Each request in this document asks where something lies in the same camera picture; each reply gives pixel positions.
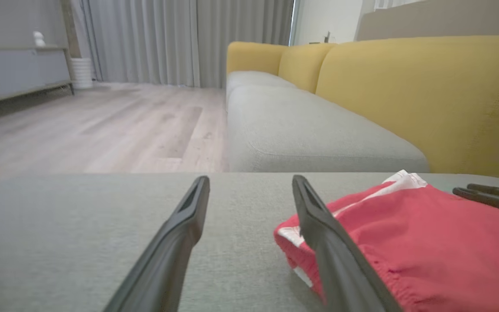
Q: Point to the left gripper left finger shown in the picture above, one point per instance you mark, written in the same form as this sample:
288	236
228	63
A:
167	255

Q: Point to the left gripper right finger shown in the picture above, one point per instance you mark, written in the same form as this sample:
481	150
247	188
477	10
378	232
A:
340	268

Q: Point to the red and white sports jersey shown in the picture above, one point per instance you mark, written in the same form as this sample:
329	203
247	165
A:
427	242

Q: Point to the large grey sofa seat cushion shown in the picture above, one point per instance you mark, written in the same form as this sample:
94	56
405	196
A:
241	242

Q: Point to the wide yellow sofa backrest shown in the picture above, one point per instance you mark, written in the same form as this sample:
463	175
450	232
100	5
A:
440	99

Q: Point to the grey stitched sofa seat cushion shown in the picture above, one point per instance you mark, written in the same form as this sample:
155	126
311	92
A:
301	134

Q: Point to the beige upholstered panel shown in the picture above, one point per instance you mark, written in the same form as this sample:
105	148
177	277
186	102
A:
444	19

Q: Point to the white ribbed bin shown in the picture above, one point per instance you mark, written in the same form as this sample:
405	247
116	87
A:
82	73

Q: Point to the small yellow sofa backrest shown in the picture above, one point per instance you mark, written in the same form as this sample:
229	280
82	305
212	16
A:
301	65
251	56

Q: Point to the grey pleated curtain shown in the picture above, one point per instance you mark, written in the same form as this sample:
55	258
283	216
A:
145	39
245	21

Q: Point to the grey low media cabinet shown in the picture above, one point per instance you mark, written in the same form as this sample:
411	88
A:
24	71

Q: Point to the small white figurine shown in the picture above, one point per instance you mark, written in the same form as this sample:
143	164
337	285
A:
39	39

